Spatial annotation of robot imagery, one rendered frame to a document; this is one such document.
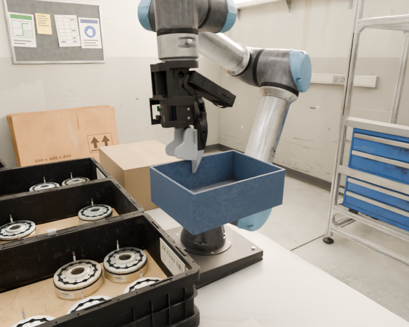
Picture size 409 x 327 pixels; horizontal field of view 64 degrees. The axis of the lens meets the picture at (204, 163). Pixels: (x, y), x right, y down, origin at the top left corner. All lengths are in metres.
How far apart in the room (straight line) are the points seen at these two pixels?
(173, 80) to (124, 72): 3.48
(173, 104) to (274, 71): 0.46
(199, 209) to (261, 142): 0.48
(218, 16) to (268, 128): 0.38
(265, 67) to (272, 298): 0.64
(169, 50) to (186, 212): 0.28
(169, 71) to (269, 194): 0.28
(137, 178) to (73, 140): 2.46
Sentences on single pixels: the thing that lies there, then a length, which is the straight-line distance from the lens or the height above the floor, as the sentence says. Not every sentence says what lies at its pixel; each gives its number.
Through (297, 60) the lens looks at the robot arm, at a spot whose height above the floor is 1.32.
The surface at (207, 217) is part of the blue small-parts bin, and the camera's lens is 0.52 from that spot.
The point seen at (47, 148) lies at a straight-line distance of 3.73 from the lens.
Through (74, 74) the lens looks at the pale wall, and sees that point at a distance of 3.91.
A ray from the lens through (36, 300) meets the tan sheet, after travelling 0.84.
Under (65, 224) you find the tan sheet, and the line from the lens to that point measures 1.12.
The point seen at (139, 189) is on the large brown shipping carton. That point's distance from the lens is 1.39.
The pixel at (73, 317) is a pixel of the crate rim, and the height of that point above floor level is 0.93.
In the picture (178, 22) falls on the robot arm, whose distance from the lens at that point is 0.60.
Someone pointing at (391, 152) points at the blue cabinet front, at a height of 0.78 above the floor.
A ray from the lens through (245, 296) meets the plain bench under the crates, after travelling 0.98.
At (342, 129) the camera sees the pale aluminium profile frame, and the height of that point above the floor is 0.86.
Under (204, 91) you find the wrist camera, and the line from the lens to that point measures 0.64.
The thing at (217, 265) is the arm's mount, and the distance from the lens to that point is 1.01.
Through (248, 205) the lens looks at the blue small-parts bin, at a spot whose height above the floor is 1.08.
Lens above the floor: 1.33
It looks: 18 degrees down
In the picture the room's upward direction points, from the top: straight up
